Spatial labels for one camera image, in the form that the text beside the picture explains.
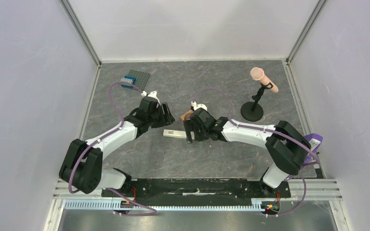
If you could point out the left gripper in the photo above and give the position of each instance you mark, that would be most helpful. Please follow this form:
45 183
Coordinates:
169 118

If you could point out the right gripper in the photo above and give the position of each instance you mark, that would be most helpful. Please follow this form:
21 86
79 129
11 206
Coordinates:
192 128

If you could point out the white remote control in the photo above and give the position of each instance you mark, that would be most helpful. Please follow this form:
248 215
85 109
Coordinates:
174 134

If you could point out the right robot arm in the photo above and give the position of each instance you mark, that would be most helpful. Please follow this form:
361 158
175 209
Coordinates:
286 146

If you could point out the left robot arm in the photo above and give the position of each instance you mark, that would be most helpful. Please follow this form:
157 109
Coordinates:
82 167

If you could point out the arched wooden block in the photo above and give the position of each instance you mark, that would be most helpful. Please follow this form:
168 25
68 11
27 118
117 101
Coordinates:
186 115

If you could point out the grey lego baseplate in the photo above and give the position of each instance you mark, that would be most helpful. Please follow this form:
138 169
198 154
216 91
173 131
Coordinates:
140 79

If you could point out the blue grey lego brick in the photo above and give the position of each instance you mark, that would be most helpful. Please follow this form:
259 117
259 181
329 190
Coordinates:
128 82

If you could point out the black microphone stand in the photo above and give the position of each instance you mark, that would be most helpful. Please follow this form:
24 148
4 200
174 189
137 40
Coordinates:
252 111

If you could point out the pink microphone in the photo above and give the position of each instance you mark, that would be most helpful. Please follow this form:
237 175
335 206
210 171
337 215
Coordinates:
258 74

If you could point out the purple plastic object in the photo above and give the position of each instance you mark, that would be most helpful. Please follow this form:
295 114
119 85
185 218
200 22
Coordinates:
315 141

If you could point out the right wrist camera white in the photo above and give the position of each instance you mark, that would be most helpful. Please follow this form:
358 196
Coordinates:
195 106

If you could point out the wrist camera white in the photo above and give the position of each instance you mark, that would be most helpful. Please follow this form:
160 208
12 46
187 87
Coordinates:
195 106
153 94

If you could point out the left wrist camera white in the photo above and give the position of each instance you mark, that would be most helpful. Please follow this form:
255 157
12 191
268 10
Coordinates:
153 94

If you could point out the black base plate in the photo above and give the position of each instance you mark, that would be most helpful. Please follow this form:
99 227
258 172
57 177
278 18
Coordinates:
201 192

